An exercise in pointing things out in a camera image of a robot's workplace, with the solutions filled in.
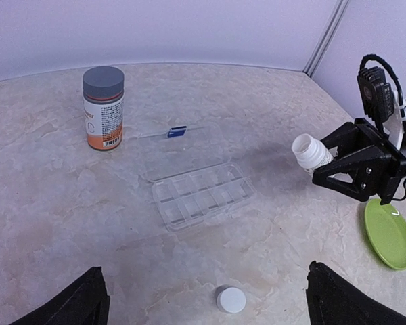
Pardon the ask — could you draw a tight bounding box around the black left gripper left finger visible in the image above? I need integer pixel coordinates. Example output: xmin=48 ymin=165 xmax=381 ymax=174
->
xmin=14 ymin=267 xmax=109 ymax=325

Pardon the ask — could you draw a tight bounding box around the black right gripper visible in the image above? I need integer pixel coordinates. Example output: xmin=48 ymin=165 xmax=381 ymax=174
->
xmin=312 ymin=118 xmax=406 ymax=204

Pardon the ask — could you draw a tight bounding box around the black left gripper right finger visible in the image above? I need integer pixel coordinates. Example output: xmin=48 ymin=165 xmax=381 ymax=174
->
xmin=306 ymin=261 xmax=406 ymax=325

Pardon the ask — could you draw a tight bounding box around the small white pill bottle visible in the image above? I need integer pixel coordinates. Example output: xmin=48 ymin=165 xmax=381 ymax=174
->
xmin=291 ymin=133 xmax=334 ymax=176

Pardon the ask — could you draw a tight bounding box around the white pill bottle cap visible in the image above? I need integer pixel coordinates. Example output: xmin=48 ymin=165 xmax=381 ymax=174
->
xmin=216 ymin=286 xmax=247 ymax=313

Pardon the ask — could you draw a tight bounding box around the clear plastic pill organizer box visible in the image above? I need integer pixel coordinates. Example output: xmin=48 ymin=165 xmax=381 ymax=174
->
xmin=137 ymin=123 xmax=256 ymax=232

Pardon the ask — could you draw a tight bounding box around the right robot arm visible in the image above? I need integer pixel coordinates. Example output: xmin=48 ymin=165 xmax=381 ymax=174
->
xmin=312 ymin=54 xmax=406 ymax=205

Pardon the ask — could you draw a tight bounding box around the green plate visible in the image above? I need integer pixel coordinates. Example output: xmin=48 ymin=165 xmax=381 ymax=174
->
xmin=364 ymin=198 xmax=406 ymax=271

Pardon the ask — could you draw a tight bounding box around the right aluminium frame post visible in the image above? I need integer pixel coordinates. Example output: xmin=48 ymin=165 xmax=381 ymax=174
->
xmin=302 ymin=0 xmax=351 ymax=78

